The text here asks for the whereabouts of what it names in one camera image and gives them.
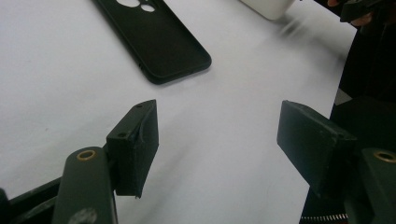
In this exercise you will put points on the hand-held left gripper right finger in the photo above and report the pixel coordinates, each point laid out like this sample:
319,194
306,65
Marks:
314,146

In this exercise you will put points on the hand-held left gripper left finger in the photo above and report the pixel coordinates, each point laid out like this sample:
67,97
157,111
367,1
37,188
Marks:
134,155

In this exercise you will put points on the white rectangular box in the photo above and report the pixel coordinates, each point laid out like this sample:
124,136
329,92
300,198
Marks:
267,7

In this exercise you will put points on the black phone case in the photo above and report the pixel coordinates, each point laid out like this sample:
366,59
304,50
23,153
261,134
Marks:
162,40

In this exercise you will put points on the white table sheet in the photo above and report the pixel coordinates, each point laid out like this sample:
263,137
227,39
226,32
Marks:
218,124

